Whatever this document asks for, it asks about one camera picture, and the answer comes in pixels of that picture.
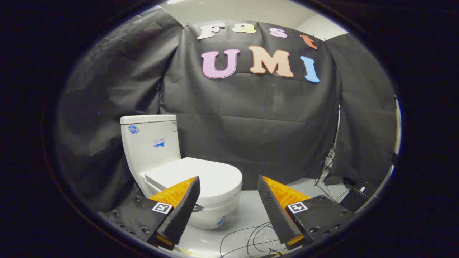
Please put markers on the black tripod stand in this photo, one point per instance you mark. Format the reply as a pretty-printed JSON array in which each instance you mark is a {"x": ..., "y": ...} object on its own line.
[{"x": 333, "y": 147}]

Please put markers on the white toilet tank lid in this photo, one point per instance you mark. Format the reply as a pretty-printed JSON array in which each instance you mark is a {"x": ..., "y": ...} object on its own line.
[{"x": 147, "y": 119}]

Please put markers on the black box on floor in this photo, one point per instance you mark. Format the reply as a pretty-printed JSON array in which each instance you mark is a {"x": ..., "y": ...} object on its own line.
[{"x": 358, "y": 197}]

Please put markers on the black backdrop cloth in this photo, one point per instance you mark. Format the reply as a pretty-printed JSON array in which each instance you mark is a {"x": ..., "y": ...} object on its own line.
[{"x": 251, "y": 118}]

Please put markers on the white toilet seat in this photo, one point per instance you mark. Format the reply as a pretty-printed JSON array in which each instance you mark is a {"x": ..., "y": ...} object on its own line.
[{"x": 229, "y": 205}]

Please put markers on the white ceramic toilet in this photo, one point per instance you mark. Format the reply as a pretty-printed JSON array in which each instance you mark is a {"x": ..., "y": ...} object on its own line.
[{"x": 150, "y": 150}]

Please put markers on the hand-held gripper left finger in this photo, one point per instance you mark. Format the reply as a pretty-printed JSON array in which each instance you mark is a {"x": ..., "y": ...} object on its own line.
[{"x": 181, "y": 215}]

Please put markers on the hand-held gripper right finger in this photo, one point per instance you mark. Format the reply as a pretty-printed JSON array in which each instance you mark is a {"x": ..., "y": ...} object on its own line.
[{"x": 276, "y": 215}]

